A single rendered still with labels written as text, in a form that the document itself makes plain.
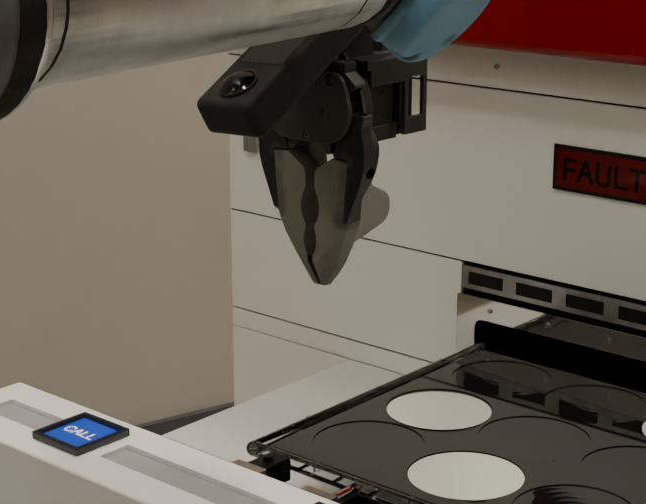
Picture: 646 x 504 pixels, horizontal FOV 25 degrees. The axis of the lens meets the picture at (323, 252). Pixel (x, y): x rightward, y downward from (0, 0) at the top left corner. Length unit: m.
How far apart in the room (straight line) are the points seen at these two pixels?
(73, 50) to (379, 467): 0.79
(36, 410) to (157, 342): 2.22
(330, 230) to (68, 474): 0.33
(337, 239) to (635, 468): 0.47
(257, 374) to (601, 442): 0.65
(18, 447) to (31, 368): 2.17
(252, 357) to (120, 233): 1.51
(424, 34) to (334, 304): 1.03
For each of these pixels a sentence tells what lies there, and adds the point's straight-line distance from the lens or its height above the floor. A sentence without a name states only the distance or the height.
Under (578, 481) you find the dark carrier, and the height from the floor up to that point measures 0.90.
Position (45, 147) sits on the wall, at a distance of 3.25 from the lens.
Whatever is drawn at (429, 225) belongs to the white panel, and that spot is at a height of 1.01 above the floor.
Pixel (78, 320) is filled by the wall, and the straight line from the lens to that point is 3.37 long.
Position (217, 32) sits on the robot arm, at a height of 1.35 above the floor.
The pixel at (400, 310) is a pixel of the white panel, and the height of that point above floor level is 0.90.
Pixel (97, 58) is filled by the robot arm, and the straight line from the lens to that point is 0.57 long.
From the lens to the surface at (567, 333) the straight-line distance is 1.56.
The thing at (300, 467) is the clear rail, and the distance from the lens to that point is 1.29.
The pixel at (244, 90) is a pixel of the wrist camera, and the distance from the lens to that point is 0.86.
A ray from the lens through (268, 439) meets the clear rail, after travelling 1.34.
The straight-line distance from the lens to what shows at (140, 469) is 1.15.
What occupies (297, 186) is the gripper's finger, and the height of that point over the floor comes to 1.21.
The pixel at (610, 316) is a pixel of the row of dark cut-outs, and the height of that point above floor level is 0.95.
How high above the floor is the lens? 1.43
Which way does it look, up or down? 16 degrees down
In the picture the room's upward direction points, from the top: straight up
